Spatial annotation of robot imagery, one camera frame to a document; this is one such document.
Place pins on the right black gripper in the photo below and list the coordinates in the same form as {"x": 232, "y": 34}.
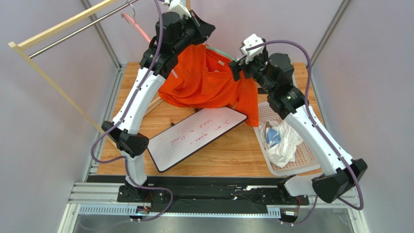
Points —
{"x": 240, "y": 67}

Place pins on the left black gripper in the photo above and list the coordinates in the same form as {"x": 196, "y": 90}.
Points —
{"x": 203, "y": 30}

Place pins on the green clothes hanger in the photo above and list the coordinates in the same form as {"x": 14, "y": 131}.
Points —
{"x": 221, "y": 53}

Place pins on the orange t shirt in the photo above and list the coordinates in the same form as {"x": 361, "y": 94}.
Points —
{"x": 202, "y": 79}

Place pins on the pink clothes hanger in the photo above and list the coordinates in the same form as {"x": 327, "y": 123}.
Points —
{"x": 131, "y": 20}

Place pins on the white printed t shirt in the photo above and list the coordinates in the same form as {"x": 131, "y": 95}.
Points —
{"x": 280, "y": 141}

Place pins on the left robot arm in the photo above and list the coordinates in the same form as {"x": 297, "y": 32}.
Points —
{"x": 174, "y": 33}

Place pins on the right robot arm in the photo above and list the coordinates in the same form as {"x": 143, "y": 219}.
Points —
{"x": 340, "y": 171}

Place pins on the whiteboard with red writing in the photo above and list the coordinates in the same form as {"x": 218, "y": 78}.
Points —
{"x": 190, "y": 135}

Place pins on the white plastic basket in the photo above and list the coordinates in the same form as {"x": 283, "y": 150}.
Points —
{"x": 305, "y": 161}

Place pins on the wooden clothes rack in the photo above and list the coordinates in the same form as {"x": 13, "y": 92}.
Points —
{"x": 30, "y": 106}

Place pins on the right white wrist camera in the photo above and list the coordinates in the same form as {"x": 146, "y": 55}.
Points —
{"x": 252, "y": 47}

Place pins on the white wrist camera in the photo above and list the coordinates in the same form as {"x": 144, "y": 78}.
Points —
{"x": 252, "y": 47}
{"x": 182, "y": 7}

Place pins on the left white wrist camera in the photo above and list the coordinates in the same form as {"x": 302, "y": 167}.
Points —
{"x": 182, "y": 7}

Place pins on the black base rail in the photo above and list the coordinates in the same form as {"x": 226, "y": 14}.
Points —
{"x": 207, "y": 196}

